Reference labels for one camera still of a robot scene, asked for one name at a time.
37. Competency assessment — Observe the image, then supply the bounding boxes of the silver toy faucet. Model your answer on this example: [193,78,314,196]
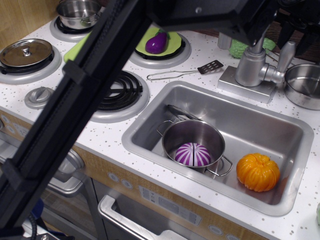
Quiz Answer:
[217,37,276,104]

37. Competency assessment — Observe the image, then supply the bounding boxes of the steel pot right of faucet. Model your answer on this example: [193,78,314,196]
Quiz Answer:
[284,64,320,111]

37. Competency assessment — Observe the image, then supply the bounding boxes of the silver oven dial knob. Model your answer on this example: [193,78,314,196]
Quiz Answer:
[58,149,85,175]

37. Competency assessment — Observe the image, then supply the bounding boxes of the light green plate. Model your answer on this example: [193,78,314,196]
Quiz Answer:
[135,27,182,57]

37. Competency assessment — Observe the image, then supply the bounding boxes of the green toy cutting board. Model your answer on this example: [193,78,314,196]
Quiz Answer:
[63,33,91,63]

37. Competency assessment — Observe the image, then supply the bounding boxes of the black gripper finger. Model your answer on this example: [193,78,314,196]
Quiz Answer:
[277,21,295,48]
[295,33,319,56]

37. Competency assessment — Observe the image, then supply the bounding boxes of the back left burner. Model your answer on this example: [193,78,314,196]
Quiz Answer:
[49,16,93,43]

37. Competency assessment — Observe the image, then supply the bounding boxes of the black coil burner front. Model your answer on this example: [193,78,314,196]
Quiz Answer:
[90,70,150,124]

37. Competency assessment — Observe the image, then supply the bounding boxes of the purple white striped onion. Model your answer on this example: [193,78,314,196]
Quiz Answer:
[174,142,211,167]

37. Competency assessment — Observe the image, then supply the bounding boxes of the grey stove knob front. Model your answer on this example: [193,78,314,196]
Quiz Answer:
[24,86,54,110]

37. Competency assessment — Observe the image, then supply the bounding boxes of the green bumpy toy vegetable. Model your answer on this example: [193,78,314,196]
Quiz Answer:
[228,37,276,59]

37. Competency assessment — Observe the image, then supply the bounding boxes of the small metal spatula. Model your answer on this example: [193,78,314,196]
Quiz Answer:
[146,60,224,81]

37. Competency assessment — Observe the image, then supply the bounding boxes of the steel lid with knob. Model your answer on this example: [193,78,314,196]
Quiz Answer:
[0,38,53,68]

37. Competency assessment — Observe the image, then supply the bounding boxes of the steel pot back left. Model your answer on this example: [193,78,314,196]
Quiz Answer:
[56,0,102,30]

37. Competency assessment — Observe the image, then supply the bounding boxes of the silver toy sink basin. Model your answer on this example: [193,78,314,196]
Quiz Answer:
[122,81,314,217]

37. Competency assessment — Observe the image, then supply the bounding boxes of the silver left door handle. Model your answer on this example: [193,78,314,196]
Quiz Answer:
[47,176,85,198]

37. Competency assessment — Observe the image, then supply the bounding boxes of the blue object with cable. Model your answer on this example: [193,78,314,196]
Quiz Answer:
[29,198,45,240]

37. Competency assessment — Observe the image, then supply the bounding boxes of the steel pot in sink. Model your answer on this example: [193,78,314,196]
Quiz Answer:
[156,119,233,177]

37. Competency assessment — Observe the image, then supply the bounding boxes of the left front burner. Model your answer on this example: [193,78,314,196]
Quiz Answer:
[0,46,62,85]

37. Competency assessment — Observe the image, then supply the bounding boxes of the burner under green plate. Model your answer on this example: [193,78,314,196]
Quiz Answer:
[129,33,192,70]

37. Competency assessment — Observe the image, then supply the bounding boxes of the silver oven door handle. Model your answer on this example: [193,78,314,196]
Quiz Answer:
[98,194,186,240]

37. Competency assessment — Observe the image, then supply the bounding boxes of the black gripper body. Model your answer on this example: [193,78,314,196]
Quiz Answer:
[276,0,320,34]

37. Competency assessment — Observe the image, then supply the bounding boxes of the silver faucet lever handle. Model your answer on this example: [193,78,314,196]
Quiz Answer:
[258,40,296,84]

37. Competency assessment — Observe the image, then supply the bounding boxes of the purple toy eggplant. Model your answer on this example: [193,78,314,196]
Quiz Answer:
[145,29,170,54]

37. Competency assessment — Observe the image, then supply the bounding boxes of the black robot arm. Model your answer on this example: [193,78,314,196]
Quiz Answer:
[0,0,320,240]

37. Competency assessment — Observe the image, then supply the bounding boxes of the orange toy pumpkin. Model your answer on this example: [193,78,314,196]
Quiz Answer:
[236,153,281,193]

